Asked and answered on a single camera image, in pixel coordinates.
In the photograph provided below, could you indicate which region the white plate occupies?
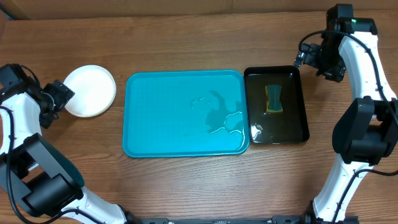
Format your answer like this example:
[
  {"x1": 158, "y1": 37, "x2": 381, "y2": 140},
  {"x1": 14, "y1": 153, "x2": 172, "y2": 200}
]
[{"x1": 63, "y1": 65, "x2": 116, "y2": 118}]

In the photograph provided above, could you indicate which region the green yellow sponge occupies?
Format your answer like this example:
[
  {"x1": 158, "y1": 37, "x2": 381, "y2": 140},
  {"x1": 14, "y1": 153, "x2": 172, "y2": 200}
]
[{"x1": 265, "y1": 85, "x2": 283, "y2": 114}]

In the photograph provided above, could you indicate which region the yellow-green plate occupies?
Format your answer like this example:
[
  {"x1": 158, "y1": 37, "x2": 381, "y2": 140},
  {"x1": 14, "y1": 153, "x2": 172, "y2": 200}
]
[{"x1": 71, "y1": 77, "x2": 116, "y2": 118}]

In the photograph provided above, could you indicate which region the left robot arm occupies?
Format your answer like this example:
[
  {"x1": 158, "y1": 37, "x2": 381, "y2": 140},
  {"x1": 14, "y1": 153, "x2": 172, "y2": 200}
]
[{"x1": 1, "y1": 78, "x2": 139, "y2": 223}]

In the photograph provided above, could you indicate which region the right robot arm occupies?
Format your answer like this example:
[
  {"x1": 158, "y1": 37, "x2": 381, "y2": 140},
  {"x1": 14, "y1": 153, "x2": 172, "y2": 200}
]
[{"x1": 295, "y1": 16, "x2": 397, "y2": 223}]

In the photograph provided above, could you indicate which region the black water tray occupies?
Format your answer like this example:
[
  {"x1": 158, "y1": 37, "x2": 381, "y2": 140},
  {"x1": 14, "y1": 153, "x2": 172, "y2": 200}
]
[{"x1": 244, "y1": 65, "x2": 310, "y2": 144}]

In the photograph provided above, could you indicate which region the teal plastic tray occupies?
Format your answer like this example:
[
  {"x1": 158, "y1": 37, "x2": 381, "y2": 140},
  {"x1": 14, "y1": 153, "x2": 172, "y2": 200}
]
[{"x1": 122, "y1": 70, "x2": 249, "y2": 158}]

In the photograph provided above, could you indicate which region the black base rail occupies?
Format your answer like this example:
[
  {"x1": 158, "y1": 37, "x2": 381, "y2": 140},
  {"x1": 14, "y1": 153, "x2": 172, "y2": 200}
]
[{"x1": 140, "y1": 215, "x2": 328, "y2": 224}]

